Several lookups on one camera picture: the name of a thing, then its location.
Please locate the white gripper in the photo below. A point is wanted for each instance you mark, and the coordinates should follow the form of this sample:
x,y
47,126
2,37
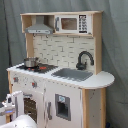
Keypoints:
x,y
13,104

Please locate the white oven door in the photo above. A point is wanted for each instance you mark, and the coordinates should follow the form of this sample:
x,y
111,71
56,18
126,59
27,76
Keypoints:
x,y
33,106

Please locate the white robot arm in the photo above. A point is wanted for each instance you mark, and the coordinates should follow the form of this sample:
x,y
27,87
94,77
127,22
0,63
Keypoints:
x,y
22,121

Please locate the wooden toy kitchen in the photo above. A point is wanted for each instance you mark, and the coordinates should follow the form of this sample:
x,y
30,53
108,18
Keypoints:
x,y
62,50

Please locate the red left stove knob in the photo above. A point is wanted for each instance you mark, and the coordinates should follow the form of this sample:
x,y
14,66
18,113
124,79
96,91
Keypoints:
x,y
15,79

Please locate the red stove knob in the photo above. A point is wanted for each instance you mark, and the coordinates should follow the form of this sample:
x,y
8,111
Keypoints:
x,y
15,79
34,84

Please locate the red right stove knob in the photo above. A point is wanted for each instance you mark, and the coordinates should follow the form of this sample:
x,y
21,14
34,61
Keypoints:
x,y
34,84

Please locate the silver toy pot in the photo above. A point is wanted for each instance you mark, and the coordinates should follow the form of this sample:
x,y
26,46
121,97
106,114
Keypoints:
x,y
31,62

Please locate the black toy stovetop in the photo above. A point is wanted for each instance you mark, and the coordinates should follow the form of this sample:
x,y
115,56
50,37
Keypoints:
x,y
40,68

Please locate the white cabinet door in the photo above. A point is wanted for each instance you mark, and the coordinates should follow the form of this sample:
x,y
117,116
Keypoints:
x,y
63,106

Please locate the grey toy sink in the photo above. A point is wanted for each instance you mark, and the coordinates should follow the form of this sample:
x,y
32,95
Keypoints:
x,y
72,74

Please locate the black toy faucet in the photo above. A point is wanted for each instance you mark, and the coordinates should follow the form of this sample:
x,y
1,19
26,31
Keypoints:
x,y
82,63

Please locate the grey range hood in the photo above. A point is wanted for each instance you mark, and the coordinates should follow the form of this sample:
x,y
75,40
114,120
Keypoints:
x,y
39,27

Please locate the toy microwave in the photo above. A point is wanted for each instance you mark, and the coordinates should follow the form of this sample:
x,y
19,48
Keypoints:
x,y
74,24

